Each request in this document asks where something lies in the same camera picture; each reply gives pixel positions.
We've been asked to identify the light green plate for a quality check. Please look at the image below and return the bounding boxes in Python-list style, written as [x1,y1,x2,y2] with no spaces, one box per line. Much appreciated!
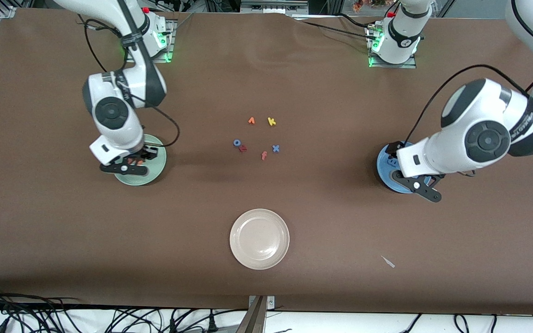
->
[113,134,167,186]

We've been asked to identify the blue plate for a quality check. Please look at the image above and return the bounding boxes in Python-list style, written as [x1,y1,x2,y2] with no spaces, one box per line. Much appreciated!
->
[376,141,434,194]

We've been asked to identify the brown paper table cover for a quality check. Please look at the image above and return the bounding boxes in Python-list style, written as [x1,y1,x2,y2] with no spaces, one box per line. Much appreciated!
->
[0,8,533,316]

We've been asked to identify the beige plate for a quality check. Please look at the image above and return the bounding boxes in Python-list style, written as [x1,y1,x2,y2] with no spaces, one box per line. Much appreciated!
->
[229,209,290,270]

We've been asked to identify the orange flowers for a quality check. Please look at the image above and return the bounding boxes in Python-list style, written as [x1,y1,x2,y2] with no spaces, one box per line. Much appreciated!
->
[352,0,387,12]

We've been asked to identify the grey aluminium profile beam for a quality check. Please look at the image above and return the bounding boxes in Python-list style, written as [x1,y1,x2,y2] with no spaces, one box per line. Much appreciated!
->
[236,296,266,333]

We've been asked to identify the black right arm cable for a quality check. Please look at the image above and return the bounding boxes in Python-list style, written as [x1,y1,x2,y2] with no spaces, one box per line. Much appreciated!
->
[77,13,180,148]

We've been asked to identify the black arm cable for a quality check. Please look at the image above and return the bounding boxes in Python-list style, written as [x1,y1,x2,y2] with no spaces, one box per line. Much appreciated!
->
[77,13,180,148]
[403,0,533,148]

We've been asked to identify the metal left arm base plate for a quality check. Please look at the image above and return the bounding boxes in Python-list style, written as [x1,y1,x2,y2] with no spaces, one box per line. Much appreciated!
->
[368,25,418,69]

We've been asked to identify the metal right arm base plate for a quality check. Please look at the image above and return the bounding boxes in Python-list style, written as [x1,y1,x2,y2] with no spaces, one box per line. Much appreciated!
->
[124,18,175,63]

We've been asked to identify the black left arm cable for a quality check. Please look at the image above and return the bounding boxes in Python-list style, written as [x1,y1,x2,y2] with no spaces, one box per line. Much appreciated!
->
[403,0,533,148]

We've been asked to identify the black cable on table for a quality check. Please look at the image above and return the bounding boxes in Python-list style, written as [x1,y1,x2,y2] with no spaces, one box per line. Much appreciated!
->
[294,15,373,41]

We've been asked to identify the aluminium table edge rail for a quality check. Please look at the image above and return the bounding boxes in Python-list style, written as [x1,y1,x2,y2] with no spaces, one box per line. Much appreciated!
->
[0,0,33,91]

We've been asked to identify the black cable tangle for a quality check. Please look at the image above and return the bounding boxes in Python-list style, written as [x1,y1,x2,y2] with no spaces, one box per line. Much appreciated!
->
[0,284,248,333]

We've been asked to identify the silver equipment frame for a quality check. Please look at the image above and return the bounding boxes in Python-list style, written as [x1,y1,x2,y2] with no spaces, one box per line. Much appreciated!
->
[240,0,310,15]

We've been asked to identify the silver metal bracket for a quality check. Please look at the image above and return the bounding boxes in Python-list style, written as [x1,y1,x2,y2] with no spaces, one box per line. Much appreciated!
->
[248,296,275,311]

